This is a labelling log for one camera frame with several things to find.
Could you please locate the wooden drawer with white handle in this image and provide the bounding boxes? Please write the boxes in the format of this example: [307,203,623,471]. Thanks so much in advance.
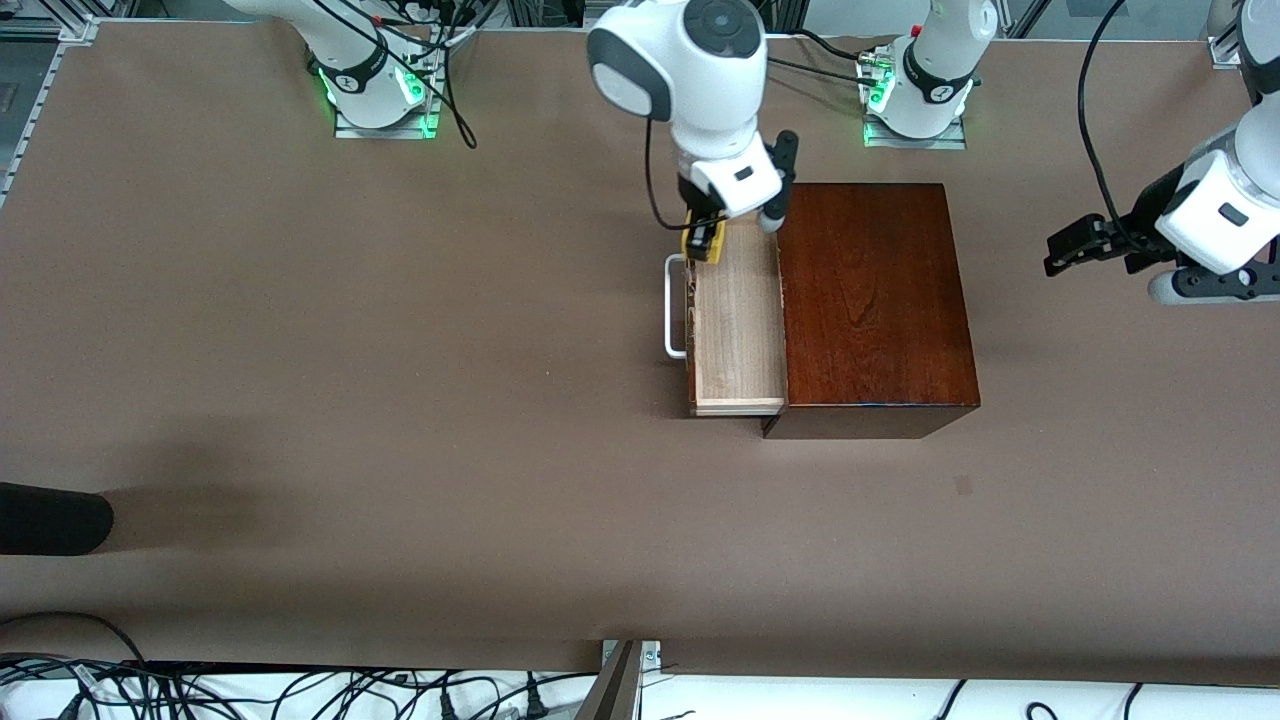
[665,222,788,418]

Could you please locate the dark brown wooden cabinet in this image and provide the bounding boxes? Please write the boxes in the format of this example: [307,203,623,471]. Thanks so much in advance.
[762,183,981,439]

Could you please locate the brown table mat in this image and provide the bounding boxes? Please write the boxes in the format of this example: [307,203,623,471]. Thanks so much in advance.
[0,20,1280,686]

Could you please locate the black rounded object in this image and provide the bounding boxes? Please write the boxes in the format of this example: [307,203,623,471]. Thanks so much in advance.
[0,482,114,556]

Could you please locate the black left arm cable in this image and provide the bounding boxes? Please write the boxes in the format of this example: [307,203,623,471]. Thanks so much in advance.
[1078,0,1136,246]

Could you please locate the black cable on mat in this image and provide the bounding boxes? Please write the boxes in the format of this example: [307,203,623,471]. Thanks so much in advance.
[765,30,891,86]

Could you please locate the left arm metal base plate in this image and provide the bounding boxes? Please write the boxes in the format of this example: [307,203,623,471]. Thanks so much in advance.
[863,112,969,151]

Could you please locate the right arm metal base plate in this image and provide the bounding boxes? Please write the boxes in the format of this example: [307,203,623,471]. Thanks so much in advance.
[335,75,442,139]

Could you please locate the grey metal post with bracket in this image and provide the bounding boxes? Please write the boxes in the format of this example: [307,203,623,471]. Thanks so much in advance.
[575,640,661,720]

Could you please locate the aluminium table edge rail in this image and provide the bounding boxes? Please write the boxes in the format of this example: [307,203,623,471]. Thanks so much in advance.
[0,20,67,206]

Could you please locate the black looping cable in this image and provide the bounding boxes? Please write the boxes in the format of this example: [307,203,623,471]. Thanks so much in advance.
[0,610,151,666]

